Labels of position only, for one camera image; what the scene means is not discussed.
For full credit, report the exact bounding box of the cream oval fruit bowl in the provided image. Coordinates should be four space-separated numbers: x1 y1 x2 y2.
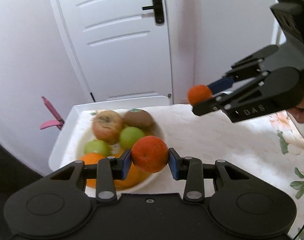
71 109 165 194

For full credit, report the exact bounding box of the white tray table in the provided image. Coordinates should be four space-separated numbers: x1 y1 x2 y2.
48 95 304 178

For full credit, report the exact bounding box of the small tangerine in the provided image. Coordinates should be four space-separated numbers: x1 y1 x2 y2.
187 85 213 106
131 135 169 173

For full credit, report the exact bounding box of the brown kiwi with sticker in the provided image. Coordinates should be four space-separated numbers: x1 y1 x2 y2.
123 108 155 129

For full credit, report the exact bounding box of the floral white tablecloth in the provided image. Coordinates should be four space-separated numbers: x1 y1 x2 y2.
60 104 304 240

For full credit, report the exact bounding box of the russet brown apple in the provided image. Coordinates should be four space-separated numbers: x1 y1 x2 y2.
91 110 124 145

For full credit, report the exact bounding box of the black door handle lock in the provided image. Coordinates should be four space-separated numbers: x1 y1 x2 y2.
142 0 164 24

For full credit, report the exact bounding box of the large orange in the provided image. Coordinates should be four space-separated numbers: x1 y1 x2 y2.
78 152 107 189
114 164 151 191

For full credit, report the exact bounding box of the green apple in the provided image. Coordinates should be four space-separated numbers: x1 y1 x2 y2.
83 140 112 157
119 126 145 150

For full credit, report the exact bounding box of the white panel door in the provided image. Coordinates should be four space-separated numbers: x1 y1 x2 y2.
50 0 173 102

